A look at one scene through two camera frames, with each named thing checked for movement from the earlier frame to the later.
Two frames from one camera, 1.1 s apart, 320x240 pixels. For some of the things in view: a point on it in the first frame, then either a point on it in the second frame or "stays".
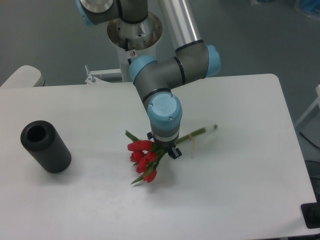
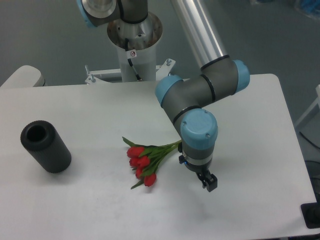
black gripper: [168, 146] -> [212, 183]
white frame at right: [317, 102] stays
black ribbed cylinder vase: [42, 140] stays
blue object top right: [310, 6] stays
